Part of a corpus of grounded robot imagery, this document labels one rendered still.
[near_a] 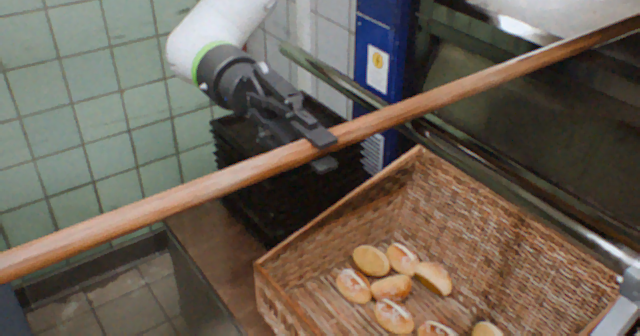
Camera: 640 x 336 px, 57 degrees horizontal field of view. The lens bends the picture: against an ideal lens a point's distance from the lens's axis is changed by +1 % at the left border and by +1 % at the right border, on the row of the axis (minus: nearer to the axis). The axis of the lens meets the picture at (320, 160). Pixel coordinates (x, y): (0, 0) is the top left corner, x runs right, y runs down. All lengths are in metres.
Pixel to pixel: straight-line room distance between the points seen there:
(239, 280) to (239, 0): 0.71
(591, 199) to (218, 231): 0.91
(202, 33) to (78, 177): 1.23
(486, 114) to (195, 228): 0.80
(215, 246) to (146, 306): 0.75
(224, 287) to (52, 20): 0.94
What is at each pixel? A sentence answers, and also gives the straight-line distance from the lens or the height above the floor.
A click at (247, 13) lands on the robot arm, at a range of 0.99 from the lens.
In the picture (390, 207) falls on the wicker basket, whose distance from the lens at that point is 1.45.
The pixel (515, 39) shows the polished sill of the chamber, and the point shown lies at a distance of 1.19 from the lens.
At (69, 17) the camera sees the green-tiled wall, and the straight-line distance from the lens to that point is 1.91.
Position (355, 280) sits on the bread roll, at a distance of 1.34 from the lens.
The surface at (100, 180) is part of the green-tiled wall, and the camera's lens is 2.16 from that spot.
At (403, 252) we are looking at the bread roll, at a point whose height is 0.65.
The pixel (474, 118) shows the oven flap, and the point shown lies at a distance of 1.29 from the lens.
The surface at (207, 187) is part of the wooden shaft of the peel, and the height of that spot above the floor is 1.21.
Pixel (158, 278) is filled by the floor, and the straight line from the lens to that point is 2.32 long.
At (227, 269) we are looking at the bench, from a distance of 1.47.
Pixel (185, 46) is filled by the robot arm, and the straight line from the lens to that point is 0.98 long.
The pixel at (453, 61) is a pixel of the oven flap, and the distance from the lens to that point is 1.34.
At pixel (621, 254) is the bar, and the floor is 1.17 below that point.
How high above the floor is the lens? 1.61
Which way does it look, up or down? 35 degrees down
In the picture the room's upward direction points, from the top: straight up
